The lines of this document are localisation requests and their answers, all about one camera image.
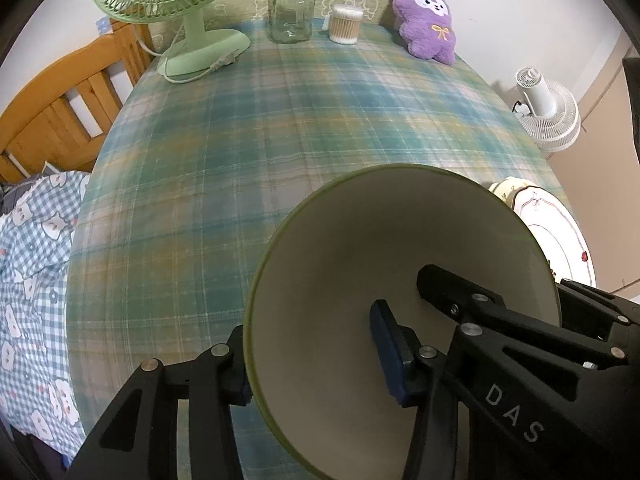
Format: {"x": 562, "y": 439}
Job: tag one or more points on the purple plush bunny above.
{"x": 426, "y": 28}

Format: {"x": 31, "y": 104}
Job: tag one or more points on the red pattern white plate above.
{"x": 557, "y": 233}

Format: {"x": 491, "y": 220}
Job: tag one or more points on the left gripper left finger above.
{"x": 136, "y": 436}

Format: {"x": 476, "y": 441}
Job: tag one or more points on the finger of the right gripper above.
{"x": 585, "y": 309}
{"x": 456, "y": 297}

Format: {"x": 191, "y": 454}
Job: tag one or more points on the grey-green bowl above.
{"x": 365, "y": 236}

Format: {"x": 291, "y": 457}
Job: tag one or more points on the wooden bed frame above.
{"x": 64, "y": 114}

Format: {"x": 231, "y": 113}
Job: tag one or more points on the glass jar black lid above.
{"x": 290, "y": 21}

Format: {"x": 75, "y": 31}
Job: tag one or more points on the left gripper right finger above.
{"x": 419, "y": 376}

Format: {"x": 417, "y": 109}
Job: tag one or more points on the yellow floral plate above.
{"x": 507, "y": 188}

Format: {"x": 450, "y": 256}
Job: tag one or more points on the white standing fan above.
{"x": 547, "y": 111}

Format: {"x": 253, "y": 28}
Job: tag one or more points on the blue checkered blanket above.
{"x": 37, "y": 235}

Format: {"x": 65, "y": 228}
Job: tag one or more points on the cotton swab container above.
{"x": 344, "y": 24}

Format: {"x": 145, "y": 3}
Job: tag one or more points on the plaid tablecloth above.
{"x": 193, "y": 179}

